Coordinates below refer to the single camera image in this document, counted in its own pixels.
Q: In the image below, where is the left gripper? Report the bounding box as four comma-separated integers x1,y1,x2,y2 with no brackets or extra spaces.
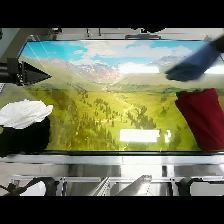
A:
6,57,25,86

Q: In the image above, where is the blue shirt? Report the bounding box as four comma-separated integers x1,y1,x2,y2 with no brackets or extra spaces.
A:
164,39,222,83

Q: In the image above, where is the white garment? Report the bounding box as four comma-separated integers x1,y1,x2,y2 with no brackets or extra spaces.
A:
0,99,54,130

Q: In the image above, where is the black garment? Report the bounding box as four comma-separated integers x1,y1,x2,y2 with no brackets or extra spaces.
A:
0,115,52,158

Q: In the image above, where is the red garment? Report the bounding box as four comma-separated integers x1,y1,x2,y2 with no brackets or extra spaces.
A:
174,87,224,153

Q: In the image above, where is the black cable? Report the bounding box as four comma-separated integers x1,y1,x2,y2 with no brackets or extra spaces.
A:
0,177,46,197

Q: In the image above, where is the silver frame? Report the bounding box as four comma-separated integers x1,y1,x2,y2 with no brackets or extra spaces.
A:
0,152,224,197

